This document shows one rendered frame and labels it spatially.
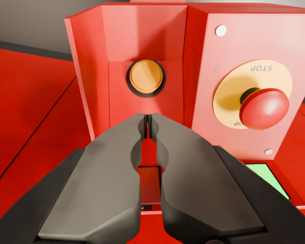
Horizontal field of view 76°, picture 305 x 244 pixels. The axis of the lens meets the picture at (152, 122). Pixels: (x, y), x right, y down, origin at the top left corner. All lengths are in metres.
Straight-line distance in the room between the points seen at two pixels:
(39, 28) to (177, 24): 0.86
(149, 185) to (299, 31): 0.19
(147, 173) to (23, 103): 0.47
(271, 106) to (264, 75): 0.03
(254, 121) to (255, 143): 0.07
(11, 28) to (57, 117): 0.63
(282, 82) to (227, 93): 0.05
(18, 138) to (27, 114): 0.10
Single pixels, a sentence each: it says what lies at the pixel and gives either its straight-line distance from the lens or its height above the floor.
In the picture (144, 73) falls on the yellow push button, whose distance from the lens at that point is 0.23.
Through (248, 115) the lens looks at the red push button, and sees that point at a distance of 0.18.
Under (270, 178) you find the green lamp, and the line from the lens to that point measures 0.25.
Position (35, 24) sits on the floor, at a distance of 1.06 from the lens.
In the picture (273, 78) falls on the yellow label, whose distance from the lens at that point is 0.21.
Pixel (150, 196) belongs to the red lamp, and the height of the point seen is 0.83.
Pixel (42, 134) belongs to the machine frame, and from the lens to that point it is 0.51.
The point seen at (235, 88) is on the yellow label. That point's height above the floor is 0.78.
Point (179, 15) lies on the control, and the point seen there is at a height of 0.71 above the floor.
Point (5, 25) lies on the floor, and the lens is 1.12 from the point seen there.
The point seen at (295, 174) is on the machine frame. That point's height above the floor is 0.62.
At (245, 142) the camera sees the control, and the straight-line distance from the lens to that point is 0.24.
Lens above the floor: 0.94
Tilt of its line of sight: 55 degrees down
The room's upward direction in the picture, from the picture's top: 176 degrees clockwise
